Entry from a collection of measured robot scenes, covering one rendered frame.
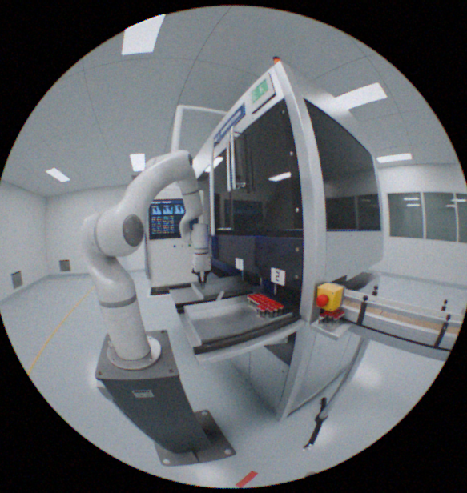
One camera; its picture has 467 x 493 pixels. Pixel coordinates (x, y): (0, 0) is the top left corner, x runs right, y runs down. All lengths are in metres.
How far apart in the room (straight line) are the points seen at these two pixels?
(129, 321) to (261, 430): 1.09
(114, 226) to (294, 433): 1.37
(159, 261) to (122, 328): 0.97
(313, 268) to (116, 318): 0.59
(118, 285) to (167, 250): 0.96
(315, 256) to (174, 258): 1.06
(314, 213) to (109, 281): 0.61
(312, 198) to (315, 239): 0.13
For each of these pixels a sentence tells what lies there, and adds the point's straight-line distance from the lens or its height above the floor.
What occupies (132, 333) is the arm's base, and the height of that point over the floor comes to 0.96.
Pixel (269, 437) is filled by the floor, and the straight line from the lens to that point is 1.29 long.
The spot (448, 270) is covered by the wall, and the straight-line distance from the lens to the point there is 5.25.
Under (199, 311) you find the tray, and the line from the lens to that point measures 0.75.
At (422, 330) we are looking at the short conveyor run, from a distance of 0.64.
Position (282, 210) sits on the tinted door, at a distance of 0.70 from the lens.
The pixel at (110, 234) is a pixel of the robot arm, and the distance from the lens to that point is 0.39.
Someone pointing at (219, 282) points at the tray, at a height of 0.89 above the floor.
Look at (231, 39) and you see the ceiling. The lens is 1.89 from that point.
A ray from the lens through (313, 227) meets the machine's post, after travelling 0.58.
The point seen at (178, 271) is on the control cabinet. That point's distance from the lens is 1.40.
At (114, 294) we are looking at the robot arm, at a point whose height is 1.08.
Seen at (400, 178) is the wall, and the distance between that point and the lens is 5.26.
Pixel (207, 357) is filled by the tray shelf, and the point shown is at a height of 0.88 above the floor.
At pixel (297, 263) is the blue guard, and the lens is 0.64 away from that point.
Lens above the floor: 1.21
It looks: 5 degrees down
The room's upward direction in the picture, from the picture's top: 2 degrees counter-clockwise
